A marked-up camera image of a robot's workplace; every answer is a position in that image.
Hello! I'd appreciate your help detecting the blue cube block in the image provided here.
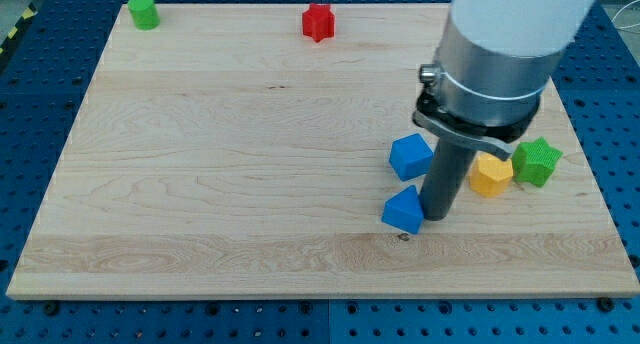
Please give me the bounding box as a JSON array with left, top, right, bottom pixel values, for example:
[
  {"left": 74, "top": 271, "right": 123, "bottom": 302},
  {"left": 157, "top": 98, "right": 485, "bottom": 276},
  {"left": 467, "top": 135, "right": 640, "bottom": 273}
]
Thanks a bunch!
[{"left": 389, "top": 133, "right": 434, "bottom": 181}]

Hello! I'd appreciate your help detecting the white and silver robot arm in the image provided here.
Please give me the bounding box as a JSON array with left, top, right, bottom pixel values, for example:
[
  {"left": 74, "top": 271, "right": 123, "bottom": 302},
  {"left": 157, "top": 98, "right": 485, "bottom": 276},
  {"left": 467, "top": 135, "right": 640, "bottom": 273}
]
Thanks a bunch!
[{"left": 435, "top": 0, "right": 595, "bottom": 127}]

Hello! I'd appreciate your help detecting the light wooden board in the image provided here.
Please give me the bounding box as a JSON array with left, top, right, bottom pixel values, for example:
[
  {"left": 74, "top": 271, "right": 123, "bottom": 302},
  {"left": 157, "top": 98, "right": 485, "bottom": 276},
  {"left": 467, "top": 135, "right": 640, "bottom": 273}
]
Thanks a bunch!
[{"left": 7, "top": 4, "right": 639, "bottom": 300}]

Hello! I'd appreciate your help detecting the blue triangular prism block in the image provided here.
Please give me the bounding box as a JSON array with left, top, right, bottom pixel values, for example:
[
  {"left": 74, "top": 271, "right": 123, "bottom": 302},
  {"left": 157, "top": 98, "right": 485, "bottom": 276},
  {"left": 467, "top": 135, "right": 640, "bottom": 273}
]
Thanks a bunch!
[{"left": 381, "top": 185, "right": 424, "bottom": 234}]

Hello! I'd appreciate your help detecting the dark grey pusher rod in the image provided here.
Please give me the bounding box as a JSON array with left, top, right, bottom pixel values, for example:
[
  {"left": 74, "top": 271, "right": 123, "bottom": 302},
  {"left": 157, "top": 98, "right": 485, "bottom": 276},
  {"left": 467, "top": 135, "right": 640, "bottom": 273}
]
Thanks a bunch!
[{"left": 419, "top": 139, "right": 476, "bottom": 221}]

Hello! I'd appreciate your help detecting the red star block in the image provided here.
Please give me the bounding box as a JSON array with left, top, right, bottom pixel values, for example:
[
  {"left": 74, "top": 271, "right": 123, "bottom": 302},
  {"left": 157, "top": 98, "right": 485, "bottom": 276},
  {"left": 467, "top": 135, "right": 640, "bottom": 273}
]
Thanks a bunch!
[{"left": 302, "top": 3, "right": 335, "bottom": 43}]

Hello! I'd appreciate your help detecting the yellow hexagon block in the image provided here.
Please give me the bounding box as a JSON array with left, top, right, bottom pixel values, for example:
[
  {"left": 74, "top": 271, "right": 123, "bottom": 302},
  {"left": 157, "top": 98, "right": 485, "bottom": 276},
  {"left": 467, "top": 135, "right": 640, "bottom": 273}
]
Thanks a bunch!
[{"left": 469, "top": 153, "right": 514, "bottom": 198}]

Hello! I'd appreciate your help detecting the black and silver clamp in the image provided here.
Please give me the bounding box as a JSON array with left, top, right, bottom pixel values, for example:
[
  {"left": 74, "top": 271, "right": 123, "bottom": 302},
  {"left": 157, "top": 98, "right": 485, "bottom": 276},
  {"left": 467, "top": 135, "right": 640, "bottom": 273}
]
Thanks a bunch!
[{"left": 412, "top": 64, "right": 540, "bottom": 161}]

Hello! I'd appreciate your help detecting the green star block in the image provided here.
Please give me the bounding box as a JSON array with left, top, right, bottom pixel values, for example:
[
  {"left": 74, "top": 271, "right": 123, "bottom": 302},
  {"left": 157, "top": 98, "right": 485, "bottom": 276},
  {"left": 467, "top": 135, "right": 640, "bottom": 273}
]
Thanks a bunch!
[{"left": 511, "top": 137, "right": 563, "bottom": 187}]

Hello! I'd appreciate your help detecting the green cylinder block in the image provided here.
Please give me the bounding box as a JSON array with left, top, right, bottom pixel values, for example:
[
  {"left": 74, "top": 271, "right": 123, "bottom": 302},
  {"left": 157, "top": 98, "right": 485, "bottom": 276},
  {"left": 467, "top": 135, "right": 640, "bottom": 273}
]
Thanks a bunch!
[{"left": 127, "top": 0, "right": 160, "bottom": 30}]

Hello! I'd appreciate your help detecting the white cable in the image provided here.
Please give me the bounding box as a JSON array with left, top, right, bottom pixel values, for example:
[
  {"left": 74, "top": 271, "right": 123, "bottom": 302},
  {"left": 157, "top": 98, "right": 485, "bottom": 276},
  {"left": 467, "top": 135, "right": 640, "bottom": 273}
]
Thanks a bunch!
[{"left": 610, "top": 0, "right": 640, "bottom": 33}]

